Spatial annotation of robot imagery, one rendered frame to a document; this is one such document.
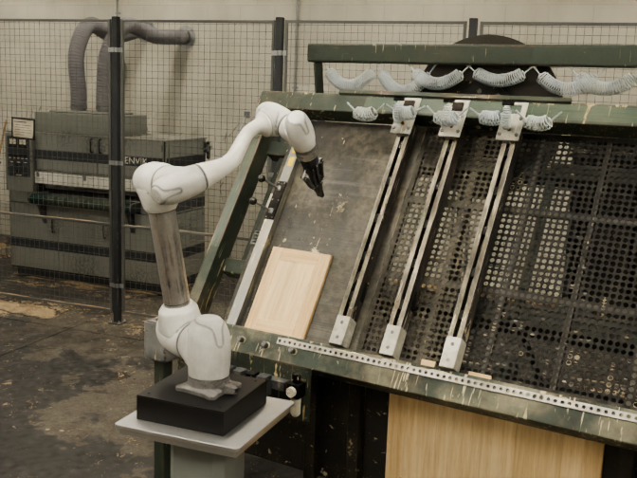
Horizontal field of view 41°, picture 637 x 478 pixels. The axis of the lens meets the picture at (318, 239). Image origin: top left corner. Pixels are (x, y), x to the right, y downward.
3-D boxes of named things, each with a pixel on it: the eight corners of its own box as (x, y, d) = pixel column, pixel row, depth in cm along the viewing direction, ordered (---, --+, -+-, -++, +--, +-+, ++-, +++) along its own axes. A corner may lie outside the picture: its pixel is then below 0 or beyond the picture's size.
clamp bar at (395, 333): (380, 357, 349) (358, 338, 329) (456, 111, 386) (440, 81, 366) (402, 361, 344) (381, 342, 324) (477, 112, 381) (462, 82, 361)
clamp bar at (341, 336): (331, 346, 360) (307, 327, 341) (409, 109, 397) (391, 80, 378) (352, 351, 355) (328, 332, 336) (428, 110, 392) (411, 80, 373)
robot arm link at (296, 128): (322, 142, 331) (301, 129, 339) (314, 112, 319) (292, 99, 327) (302, 158, 327) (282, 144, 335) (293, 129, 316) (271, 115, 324)
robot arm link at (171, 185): (201, 161, 296) (182, 157, 307) (156, 180, 287) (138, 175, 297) (210, 196, 301) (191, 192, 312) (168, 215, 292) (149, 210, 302)
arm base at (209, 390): (220, 403, 303) (221, 389, 302) (173, 390, 315) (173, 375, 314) (251, 389, 318) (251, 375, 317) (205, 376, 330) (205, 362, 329)
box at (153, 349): (143, 359, 377) (143, 320, 374) (161, 353, 387) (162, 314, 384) (164, 364, 371) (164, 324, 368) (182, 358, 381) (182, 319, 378)
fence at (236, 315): (230, 325, 387) (226, 322, 384) (297, 146, 417) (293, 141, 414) (239, 327, 385) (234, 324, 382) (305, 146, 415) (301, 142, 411)
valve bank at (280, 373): (195, 406, 372) (196, 354, 368) (215, 396, 384) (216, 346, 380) (291, 433, 347) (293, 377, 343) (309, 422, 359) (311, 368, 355)
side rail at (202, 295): (194, 321, 405) (182, 313, 396) (270, 123, 439) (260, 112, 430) (204, 323, 402) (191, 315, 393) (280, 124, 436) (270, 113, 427)
